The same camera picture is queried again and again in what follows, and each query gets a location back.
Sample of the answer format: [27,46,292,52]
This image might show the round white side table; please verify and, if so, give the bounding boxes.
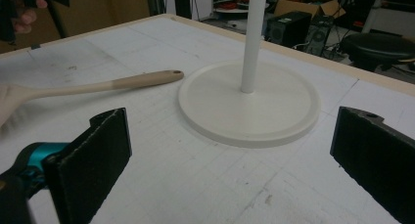
[213,2,272,15]

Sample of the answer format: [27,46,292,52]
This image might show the black computer tower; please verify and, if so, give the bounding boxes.
[265,11,313,49]

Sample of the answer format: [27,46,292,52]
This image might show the grey computer tower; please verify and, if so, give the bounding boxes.
[304,15,335,58]

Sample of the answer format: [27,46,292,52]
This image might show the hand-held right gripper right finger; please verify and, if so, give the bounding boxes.
[329,106,415,224]

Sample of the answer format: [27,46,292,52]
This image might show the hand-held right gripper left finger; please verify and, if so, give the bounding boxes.
[43,107,133,224]

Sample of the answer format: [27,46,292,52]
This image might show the cream spatula with wooden handle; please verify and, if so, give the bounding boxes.
[0,69,185,128]

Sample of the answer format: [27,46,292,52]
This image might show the brown cardboard box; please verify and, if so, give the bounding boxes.
[273,0,346,21]

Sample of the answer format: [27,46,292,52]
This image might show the brown cardboard panel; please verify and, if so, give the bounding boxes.
[0,0,152,55]

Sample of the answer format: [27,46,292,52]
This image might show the black round stool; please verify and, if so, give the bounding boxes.
[339,32,415,72]

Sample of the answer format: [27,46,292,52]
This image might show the white cabinet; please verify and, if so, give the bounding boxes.
[361,0,415,38]

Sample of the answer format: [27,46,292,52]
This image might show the white stand with round base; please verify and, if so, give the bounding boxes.
[177,0,322,150]

